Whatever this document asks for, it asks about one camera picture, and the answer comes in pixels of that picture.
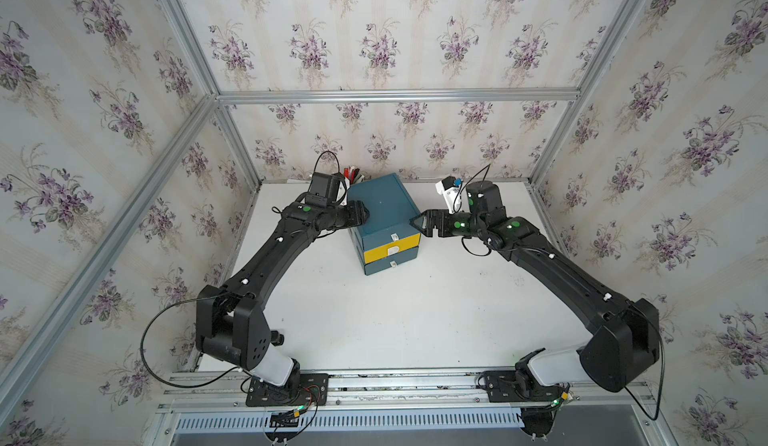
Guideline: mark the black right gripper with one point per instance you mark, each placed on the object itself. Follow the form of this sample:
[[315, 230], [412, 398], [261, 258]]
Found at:
[[437, 215]]

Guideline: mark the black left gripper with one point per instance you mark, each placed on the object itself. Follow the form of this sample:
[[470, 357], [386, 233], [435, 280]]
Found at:
[[355, 213]]

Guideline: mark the teal drawer cabinet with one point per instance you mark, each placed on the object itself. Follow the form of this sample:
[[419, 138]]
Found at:
[[390, 206]]

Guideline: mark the yellow drawer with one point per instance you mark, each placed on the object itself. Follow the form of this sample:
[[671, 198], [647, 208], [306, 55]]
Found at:
[[396, 245]]

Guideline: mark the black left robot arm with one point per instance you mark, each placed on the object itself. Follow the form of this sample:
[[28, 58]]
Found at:
[[230, 322]]

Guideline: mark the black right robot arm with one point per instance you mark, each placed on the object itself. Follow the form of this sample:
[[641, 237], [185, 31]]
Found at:
[[626, 337]]

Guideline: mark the teal bottom drawer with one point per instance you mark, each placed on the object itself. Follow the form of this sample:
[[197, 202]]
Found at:
[[391, 262]]

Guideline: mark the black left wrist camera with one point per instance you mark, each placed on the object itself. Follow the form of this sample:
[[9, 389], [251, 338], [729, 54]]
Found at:
[[323, 190]]

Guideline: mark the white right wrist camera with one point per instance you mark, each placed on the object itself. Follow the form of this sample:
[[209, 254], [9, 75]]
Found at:
[[450, 189]]

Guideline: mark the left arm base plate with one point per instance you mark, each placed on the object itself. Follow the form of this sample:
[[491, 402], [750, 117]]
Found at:
[[287, 389]]

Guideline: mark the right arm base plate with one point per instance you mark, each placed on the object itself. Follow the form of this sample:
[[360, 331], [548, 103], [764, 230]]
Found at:
[[511, 386]]

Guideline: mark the aluminium mounting rail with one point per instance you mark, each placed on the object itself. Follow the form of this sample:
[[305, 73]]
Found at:
[[362, 388]]

